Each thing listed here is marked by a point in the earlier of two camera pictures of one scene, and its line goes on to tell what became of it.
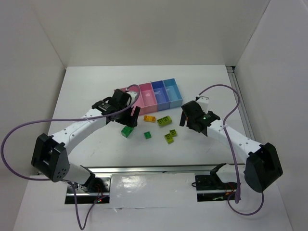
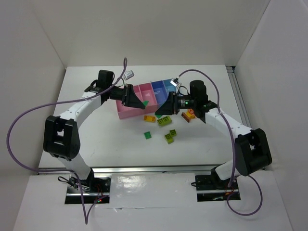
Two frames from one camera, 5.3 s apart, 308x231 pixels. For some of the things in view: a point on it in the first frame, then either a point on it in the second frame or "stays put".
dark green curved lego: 126,131 → 145,102
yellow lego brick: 149,118 stays put
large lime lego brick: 164,121 stays put
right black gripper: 190,119 → 173,103
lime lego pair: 169,137 stays put
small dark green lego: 147,135 stays put
